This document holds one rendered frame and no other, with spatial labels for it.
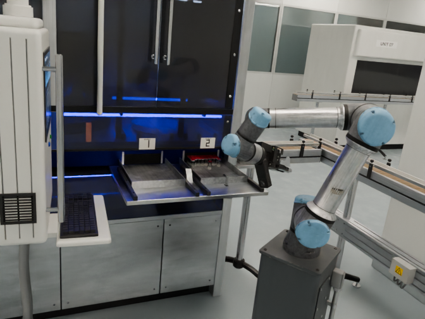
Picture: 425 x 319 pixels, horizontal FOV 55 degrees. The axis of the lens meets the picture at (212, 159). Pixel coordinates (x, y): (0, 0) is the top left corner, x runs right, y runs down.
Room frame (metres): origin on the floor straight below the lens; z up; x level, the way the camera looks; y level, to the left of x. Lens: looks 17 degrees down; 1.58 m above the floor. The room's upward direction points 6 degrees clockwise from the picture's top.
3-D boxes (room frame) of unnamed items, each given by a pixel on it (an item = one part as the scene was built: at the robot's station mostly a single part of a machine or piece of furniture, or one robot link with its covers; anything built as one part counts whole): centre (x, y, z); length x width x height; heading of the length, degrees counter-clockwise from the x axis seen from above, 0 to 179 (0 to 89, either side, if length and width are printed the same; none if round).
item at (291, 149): (2.54, -0.38, 0.92); 0.69 x 0.16 x 0.16; 114
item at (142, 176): (1.94, 0.31, 0.90); 0.34 x 0.26 x 0.04; 24
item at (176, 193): (1.94, 0.12, 0.87); 0.70 x 0.48 x 0.02; 114
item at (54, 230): (1.55, 0.56, 0.79); 0.45 x 0.28 x 0.03; 20
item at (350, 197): (2.42, -0.90, 0.46); 0.09 x 0.09 x 0.77; 24
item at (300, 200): (1.48, -0.39, 0.96); 0.13 x 0.12 x 0.14; 175
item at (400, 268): (1.91, -1.06, 0.50); 0.12 x 0.05 x 0.09; 24
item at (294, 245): (1.48, -0.40, 0.84); 0.15 x 0.15 x 0.10
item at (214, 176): (2.08, 0.00, 0.90); 0.34 x 0.26 x 0.04; 24
